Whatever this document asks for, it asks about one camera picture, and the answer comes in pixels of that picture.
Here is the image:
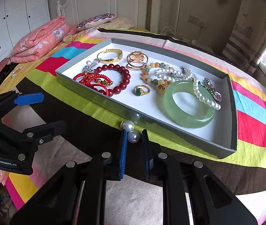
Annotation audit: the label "grey shallow cardboard tray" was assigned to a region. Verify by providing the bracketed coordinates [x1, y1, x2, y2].
[56, 38, 238, 159]

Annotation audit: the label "white charger cable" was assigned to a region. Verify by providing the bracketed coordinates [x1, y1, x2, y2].
[159, 25, 205, 43]

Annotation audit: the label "gold wire flower bangle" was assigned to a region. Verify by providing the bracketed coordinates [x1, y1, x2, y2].
[126, 51, 148, 70]

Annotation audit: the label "colourful striped bed cover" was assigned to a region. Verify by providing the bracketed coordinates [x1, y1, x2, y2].
[0, 27, 266, 225]

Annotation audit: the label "engraved gold bangle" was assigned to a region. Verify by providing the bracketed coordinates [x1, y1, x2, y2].
[96, 49, 123, 64]

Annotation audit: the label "gold ring green stone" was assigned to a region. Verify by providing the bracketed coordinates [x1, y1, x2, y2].
[135, 85, 151, 97]

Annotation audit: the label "white pearl necklace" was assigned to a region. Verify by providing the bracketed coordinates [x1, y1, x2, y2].
[153, 67, 222, 111]

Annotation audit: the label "green jade bangle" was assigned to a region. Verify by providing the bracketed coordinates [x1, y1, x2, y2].
[162, 81, 216, 128]

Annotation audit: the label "pink floral folded quilt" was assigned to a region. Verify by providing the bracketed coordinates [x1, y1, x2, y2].
[0, 16, 78, 72]

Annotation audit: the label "wall power socket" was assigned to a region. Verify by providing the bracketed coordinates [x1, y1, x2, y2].
[188, 14, 208, 29]

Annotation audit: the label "embroidered floral cushion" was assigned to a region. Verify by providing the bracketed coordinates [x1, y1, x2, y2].
[77, 13, 116, 31]

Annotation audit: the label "dark red bead bracelet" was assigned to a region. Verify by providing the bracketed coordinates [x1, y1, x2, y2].
[93, 63, 131, 98]

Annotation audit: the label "cream patterned pillow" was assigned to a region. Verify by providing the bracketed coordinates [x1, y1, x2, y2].
[62, 16, 136, 43]

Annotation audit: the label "gold double pearl earring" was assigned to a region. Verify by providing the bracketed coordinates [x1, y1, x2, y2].
[120, 120, 140, 143]

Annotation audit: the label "colourful rhinestone hair clip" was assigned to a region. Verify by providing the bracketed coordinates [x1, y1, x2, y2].
[204, 77, 222, 103]

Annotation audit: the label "white wardrobe doors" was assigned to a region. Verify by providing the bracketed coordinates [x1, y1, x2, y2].
[0, 0, 50, 61]

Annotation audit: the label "red cord bracelet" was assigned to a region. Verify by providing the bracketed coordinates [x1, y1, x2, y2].
[72, 72, 114, 97]

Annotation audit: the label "multicolour stone bead bracelet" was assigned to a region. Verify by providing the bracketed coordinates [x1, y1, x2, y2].
[141, 62, 173, 95]

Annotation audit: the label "white wooden headboard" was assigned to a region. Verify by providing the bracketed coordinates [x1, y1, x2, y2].
[56, 0, 162, 34]

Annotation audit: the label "thin white floor lamp pole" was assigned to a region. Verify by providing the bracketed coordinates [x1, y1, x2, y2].
[174, 0, 181, 34]

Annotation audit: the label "beige printed curtain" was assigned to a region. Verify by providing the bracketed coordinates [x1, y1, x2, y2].
[222, 0, 266, 75]

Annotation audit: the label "silver pearl flower brooch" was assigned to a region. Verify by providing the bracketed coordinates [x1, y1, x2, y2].
[82, 59, 100, 74]

